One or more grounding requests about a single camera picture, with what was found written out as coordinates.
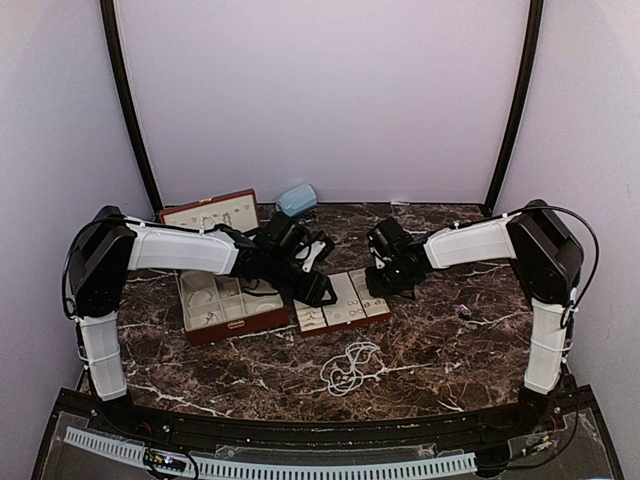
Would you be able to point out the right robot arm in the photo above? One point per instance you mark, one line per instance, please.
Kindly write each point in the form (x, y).
(546, 258)

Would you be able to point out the large red jewelry box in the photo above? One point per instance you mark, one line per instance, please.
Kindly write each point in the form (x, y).
(217, 308)

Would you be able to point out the white cable duct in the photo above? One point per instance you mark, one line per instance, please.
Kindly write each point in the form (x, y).
(247, 463)

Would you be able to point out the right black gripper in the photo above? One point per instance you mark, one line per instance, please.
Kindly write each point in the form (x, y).
(376, 288)

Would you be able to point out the light blue faceted cup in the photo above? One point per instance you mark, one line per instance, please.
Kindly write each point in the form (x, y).
(297, 200)

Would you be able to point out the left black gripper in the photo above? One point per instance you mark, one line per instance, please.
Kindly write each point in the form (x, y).
(312, 293)

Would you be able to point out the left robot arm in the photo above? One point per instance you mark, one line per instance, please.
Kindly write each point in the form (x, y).
(105, 251)

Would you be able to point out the small red jewelry tray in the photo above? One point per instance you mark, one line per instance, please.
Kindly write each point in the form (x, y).
(355, 307)

